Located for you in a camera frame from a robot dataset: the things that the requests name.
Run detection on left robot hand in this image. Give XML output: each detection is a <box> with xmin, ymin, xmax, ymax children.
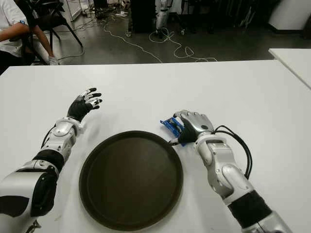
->
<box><xmin>67</xmin><ymin>87</ymin><xmax>104</xmax><ymax>122</ymax></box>

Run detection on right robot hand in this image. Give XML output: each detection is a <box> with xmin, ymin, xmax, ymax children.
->
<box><xmin>169</xmin><ymin>109</ymin><xmax>215</xmax><ymax>146</ymax></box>

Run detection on blue Oreo cookie package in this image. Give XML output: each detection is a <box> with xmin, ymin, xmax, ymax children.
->
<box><xmin>159</xmin><ymin>116</ymin><xmax>188</xmax><ymax>148</ymax></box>

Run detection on round dark brown tray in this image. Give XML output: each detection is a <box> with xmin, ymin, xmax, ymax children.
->
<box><xmin>79</xmin><ymin>130</ymin><xmax>184</xmax><ymax>225</ymax></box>

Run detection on black chair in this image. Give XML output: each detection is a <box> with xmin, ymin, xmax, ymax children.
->
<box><xmin>19</xmin><ymin>0</ymin><xmax>84</xmax><ymax>65</ymax></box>

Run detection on white standing panel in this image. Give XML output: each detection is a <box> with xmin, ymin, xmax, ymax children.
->
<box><xmin>67</xmin><ymin>0</ymin><xmax>83</xmax><ymax>21</ymax></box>

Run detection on seated person in white shirt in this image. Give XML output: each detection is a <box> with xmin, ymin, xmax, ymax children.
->
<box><xmin>0</xmin><ymin>0</ymin><xmax>60</xmax><ymax>75</ymax></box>

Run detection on standing silver humanoid robot legs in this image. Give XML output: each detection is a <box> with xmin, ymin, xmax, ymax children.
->
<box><xmin>155</xmin><ymin>0</ymin><xmax>173</xmax><ymax>36</ymax></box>

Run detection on white side table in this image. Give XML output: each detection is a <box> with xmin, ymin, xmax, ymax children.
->
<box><xmin>268</xmin><ymin>48</ymin><xmax>311</xmax><ymax>89</ymax></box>

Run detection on black wheeled cabinet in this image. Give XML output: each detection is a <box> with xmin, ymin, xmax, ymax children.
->
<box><xmin>125</xmin><ymin>0</ymin><xmax>158</xmax><ymax>37</ymax></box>

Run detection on white pillar with dark base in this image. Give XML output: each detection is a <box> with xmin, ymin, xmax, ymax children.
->
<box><xmin>267</xmin><ymin>0</ymin><xmax>309</xmax><ymax>32</ymax></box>

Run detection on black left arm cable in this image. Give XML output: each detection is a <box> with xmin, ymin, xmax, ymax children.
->
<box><xmin>39</xmin><ymin>126</ymin><xmax>57</xmax><ymax>149</ymax></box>

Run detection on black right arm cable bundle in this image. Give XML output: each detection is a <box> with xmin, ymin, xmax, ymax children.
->
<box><xmin>213</xmin><ymin>125</ymin><xmax>254</xmax><ymax>180</ymax></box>

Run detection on white floor cable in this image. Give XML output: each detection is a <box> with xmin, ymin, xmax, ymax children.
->
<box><xmin>72</xmin><ymin>13</ymin><xmax>218</xmax><ymax>63</ymax></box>

